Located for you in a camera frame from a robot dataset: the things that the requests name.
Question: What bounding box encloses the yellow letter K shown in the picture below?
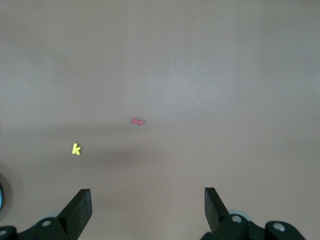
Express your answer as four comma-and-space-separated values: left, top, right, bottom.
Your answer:
71, 142, 82, 156

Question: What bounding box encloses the brown paper table cover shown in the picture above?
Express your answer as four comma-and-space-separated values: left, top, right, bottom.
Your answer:
0, 0, 320, 240

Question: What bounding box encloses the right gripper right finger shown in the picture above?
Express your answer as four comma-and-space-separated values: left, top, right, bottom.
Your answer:
199, 187, 251, 240

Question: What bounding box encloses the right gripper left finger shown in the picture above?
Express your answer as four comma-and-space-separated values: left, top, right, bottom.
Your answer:
31, 188, 93, 240

